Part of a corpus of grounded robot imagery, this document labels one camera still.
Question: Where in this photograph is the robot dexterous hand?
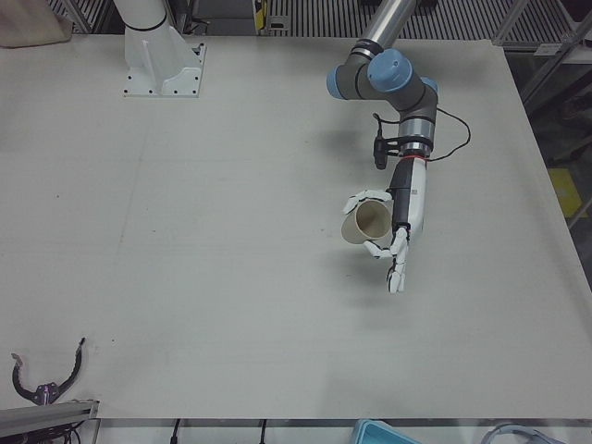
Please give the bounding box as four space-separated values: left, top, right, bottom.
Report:
341 154 429 294

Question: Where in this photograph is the beige paper cup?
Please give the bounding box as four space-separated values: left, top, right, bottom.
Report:
340 198 392 245

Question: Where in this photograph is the yellow black device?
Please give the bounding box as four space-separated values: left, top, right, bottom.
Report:
253 0 270 34

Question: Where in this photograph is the light blue plastic bin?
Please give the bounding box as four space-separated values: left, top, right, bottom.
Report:
351 418 420 444

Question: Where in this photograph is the metal claw grabber tool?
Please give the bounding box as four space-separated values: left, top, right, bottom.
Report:
9 336 88 407

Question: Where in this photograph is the beige cloth bag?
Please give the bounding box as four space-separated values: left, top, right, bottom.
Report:
0 0 71 49

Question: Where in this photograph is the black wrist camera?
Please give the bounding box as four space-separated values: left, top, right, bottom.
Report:
373 131 402 170

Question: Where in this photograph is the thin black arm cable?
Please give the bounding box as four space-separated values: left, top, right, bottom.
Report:
427 106 472 163

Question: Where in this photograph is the aluminium shelf frame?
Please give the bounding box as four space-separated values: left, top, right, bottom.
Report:
492 0 592 163

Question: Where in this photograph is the grey coiled hose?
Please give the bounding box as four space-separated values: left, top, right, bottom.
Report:
480 421 563 444

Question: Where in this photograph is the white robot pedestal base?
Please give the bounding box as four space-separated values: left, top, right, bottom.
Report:
113 0 208 99

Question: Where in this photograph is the aluminium profile post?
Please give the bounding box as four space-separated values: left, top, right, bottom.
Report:
0 398 101 444

